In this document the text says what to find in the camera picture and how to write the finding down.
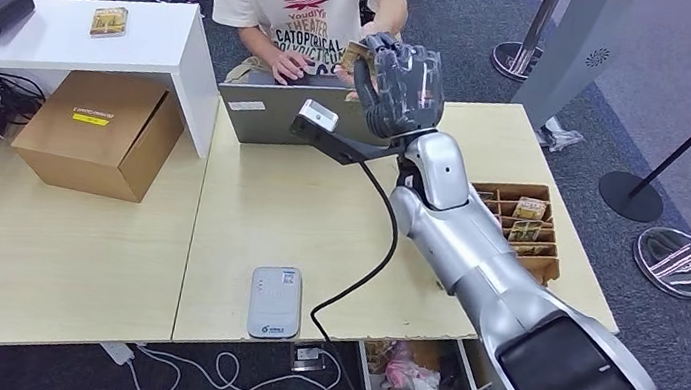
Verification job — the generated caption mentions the cardboard card holder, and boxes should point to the cardboard card holder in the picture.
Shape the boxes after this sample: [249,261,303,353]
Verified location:
[460,175,573,290]

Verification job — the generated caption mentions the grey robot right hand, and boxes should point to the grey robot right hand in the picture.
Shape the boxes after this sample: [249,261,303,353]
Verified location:
[344,29,454,148]

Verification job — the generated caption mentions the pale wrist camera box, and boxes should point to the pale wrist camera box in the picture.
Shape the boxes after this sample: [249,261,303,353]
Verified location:
[297,97,342,134]

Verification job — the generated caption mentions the gold printed card pack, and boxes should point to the gold printed card pack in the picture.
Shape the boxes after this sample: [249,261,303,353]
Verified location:
[88,2,130,43]

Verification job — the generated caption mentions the tangled black cables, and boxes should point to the tangled black cables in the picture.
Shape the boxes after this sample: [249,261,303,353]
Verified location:
[0,71,50,146]

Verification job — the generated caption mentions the pink plastic bag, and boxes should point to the pink plastic bag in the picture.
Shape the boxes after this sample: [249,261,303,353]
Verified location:
[381,339,448,390]

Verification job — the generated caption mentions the grey laptop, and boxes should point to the grey laptop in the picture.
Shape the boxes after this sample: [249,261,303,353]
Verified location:
[212,63,394,163]

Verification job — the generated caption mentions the floor power socket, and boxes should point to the floor power socket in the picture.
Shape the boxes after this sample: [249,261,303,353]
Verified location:
[287,341,330,377]

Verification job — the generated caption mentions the white power adapter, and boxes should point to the white power adapter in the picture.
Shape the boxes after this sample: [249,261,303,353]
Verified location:
[97,339,138,369]

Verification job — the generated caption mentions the clear plastic wrap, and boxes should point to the clear plastic wrap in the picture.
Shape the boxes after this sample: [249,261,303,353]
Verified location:
[531,113,588,157]

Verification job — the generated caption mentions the brown cardboard box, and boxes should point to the brown cardboard box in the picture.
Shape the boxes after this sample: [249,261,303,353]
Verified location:
[6,62,192,209]

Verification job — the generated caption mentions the black camera cable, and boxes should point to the black camera cable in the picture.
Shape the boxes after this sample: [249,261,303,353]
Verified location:
[299,156,415,390]

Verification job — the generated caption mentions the white power cable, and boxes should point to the white power cable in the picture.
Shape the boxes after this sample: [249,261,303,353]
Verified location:
[122,324,346,390]

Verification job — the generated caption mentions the black camera bracket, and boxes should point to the black camera bracket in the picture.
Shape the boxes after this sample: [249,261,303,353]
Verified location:
[286,112,413,175]

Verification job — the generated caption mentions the white card reader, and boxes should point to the white card reader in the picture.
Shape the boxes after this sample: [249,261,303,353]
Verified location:
[243,262,308,345]

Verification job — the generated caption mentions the grey kiosk pillar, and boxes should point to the grey kiosk pillar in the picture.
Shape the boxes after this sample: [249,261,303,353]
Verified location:
[508,0,637,143]

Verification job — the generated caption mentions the person's right hand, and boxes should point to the person's right hand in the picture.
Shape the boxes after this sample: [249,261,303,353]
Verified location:
[264,49,312,90]

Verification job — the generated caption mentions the gold printed card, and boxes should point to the gold printed card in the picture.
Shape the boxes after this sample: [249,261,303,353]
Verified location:
[511,195,551,225]
[339,41,380,79]
[506,217,545,247]
[509,240,542,260]

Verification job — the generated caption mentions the white raised counter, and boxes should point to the white raised counter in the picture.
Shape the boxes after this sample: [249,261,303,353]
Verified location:
[0,0,233,161]

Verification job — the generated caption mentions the person's left hand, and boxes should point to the person's left hand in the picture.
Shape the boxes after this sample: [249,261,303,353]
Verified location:
[341,16,388,106]

